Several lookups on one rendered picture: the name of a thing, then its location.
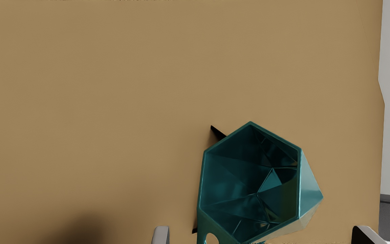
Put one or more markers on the teal faceted mug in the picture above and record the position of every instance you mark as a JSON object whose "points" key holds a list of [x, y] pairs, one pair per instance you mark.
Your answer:
{"points": [[249, 183]]}

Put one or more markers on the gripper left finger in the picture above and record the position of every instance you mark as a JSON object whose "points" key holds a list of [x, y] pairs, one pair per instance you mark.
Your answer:
{"points": [[161, 236]]}

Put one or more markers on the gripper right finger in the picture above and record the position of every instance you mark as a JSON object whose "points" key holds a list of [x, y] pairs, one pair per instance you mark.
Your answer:
{"points": [[367, 237]]}

